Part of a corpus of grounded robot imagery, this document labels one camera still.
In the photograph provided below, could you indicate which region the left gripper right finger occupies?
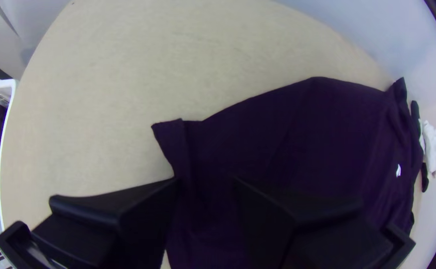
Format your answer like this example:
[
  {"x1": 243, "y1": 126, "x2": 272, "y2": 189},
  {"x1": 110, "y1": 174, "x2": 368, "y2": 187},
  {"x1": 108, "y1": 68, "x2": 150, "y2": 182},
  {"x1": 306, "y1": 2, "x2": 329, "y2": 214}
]
[{"x1": 233, "y1": 177, "x2": 395, "y2": 269}]

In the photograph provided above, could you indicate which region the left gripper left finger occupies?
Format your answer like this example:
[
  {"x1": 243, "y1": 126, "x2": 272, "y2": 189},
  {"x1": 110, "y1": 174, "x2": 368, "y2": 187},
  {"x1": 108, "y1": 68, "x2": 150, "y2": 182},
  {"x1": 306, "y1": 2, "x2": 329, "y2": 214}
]
[{"x1": 30, "y1": 177, "x2": 181, "y2": 269}]

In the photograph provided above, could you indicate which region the black t-shirt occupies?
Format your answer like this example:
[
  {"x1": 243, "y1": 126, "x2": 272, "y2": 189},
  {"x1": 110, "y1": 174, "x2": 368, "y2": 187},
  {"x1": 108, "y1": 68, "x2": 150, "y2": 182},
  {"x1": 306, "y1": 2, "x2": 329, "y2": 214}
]
[{"x1": 151, "y1": 76, "x2": 424, "y2": 269}]

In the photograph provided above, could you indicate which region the white garment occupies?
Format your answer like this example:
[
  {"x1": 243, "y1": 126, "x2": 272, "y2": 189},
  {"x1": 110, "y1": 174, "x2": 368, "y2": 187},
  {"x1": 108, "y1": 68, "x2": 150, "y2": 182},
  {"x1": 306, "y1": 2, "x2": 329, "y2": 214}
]
[{"x1": 419, "y1": 119, "x2": 436, "y2": 179}]

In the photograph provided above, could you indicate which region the black garment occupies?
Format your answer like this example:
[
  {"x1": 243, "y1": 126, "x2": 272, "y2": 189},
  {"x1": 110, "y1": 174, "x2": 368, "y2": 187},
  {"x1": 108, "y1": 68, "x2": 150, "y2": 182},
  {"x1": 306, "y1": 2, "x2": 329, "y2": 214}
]
[{"x1": 410, "y1": 100, "x2": 431, "y2": 193}]

